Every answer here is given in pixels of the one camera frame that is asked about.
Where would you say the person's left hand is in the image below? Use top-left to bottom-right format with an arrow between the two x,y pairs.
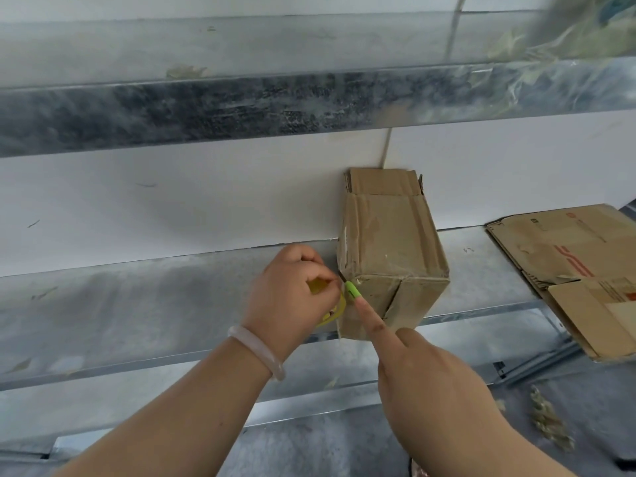
240,242 -> 344,363

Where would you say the person's right hand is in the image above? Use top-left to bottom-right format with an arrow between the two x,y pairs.
355,294 -> 503,462

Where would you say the yellow tape roll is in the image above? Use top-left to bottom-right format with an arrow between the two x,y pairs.
307,278 -> 348,327

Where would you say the small labelled cardboard box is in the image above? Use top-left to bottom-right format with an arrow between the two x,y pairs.
337,167 -> 451,341

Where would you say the large red-printed cardboard box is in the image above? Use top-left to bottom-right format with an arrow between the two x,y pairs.
486,203 -> 636,362

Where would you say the person's left forearm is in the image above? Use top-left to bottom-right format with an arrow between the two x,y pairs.
52,337 -> 274,477

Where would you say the small crumpled tape scrap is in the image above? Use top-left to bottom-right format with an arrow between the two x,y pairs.
166,64 -> 209,79

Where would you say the pile of clear tape scraps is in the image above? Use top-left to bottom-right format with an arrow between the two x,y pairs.
466,4 -> 636,120

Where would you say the pile of beige paper scraps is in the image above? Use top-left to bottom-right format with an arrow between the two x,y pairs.
527,384 -> 576,452

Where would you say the white bangle bracelet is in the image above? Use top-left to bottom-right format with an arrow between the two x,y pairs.
227,325 -> 287,382

